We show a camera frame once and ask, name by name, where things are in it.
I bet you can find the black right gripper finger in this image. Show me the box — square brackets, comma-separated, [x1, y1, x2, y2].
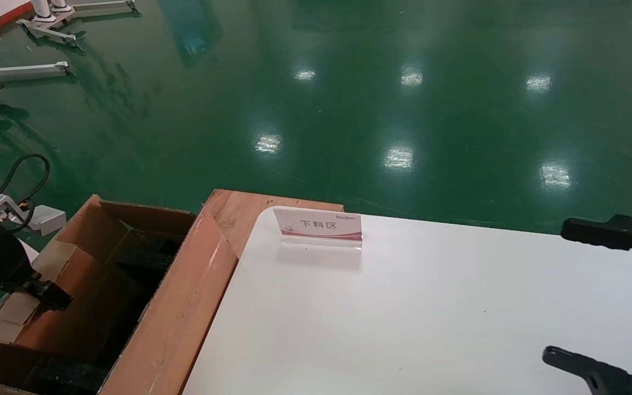
[561, 215, 632, 273]
[542, 346, 632, 395]

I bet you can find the small cardboard box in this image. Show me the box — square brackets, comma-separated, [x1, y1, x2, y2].
[0, 240, 157, 364]

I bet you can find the large open cardboard box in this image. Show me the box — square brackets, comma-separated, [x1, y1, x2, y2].
[0, 194, 240, 395]

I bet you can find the black foam pad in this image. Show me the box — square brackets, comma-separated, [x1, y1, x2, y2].
[22, 355, 110, 394]

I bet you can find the white metal stand base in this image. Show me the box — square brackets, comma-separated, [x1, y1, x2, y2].
[16, 0, 137, 48]

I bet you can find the white and red table sign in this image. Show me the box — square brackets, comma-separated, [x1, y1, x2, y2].
[273, 206, 364, 251]

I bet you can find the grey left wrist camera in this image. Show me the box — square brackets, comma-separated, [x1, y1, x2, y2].
[27, 204, 67, 237]

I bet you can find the short looped black cable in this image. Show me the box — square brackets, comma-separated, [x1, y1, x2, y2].
[0, 154, 52, 231]

